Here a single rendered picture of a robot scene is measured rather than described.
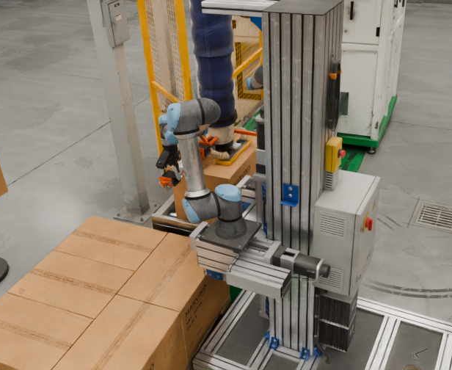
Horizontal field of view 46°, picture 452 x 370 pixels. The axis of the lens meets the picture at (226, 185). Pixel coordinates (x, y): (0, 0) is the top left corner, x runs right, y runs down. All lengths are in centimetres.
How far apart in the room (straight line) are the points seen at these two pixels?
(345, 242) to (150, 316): 109
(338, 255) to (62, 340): 142
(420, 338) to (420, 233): 131
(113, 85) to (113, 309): 180
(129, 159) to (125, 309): 169
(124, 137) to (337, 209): 231
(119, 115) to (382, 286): 228
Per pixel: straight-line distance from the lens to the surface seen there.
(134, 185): 443
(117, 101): 413
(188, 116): 226
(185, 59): 376
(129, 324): 286
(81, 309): 301
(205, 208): 236
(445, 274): 404
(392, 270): 398
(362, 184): 252
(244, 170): 331
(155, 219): 347
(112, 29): 388
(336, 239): 242
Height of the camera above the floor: 253
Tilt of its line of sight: 31 degrees down
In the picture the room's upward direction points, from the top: 4 degrees counter-clockwise
